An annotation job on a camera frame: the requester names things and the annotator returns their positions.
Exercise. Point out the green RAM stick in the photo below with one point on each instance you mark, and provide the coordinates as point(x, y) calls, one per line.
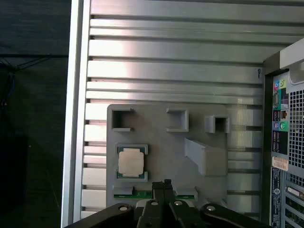
point(142, 194)

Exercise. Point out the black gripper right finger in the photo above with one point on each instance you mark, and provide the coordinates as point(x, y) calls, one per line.
point(180, 213)

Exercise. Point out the CPU with silver top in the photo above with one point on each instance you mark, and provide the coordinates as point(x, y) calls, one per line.
point(131, 162)

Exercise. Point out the black open PC case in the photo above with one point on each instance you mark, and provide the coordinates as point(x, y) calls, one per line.
point(295, 123)

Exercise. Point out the grey plastic parts rack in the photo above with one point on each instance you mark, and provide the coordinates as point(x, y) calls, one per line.
point(166, 152)

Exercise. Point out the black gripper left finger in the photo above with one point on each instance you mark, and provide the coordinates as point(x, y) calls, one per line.
point(156, 213)

